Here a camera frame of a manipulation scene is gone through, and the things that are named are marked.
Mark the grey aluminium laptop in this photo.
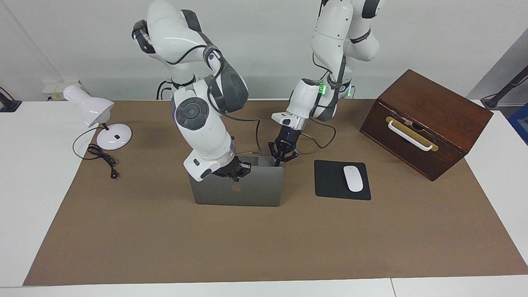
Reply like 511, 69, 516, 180
189, 156, 284, 207

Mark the black mouse pad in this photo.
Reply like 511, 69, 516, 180
314, 160, 372, 201

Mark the white computer mouse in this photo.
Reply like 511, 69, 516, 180
343, 165, 364, 193

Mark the brown table mat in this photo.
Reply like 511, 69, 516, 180
23, 99, 528, 286

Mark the dark brown wooden box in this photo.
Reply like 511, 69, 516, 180
359, 69, 494, 182

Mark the white desk lamp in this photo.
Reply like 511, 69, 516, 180
63, 85, 133, 151

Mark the black tripod stand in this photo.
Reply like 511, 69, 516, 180
481, 64, 528, 110

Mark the blue crate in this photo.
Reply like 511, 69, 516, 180
508, 103, 528, 146

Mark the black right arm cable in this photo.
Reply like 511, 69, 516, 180
140, 31, 264, 156

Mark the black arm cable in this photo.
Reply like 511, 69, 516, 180
140, 31, 264, 156
301, 54, 337, 149

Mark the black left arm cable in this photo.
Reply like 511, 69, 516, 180
301, 54, 337, 149

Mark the black right base cable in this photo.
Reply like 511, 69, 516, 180
156, 80, 174, 100

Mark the brass handle plate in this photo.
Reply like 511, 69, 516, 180
386, 116, 439, 152

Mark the white box handle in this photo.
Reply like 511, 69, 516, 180
388, 120, 434, 152

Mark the black lamp power cable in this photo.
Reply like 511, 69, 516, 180
73, 127, 120, 179

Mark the white wall power strip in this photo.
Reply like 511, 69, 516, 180
42, 80, 89, 101

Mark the black clamp mount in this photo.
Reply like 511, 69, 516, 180
0, 87, 22, 113

